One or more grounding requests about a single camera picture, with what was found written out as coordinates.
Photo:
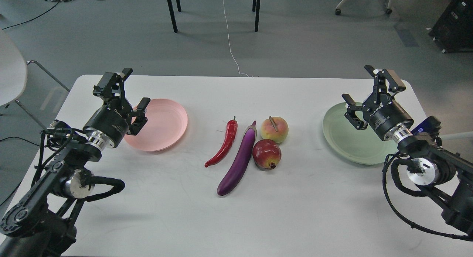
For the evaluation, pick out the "pink plate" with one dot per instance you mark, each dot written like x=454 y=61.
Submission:
x=166 y=123

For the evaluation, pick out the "black table legs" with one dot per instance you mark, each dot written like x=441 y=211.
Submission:
x=256 y=4

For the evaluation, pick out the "yellow-red peach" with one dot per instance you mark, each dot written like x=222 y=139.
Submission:
x=275 y=129

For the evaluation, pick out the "white office chair base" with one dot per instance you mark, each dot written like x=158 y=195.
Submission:
x=387 y=6

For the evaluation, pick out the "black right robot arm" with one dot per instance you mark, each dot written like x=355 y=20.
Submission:
x=421 y=167

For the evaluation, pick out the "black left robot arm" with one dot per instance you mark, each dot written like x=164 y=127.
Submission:
x=42 y=223

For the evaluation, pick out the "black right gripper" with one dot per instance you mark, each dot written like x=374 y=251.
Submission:
x=381 y=110

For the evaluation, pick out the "green plate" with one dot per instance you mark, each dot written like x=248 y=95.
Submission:
x=359 y=146

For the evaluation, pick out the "purple eggplant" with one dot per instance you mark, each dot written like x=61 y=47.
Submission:
x=240 y=163

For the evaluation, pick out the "white chair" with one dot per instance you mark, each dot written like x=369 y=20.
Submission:
x=13 y=75

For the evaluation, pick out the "black equipment case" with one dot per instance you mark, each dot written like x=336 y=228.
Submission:
x=453 y=31

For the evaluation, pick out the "red chili pepper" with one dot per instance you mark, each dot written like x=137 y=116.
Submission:
x=229 y=138

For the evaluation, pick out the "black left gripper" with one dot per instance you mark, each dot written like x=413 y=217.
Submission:
x=109 y=124

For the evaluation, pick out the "red pomegranate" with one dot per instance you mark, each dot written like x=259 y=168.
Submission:
x=267 y=154

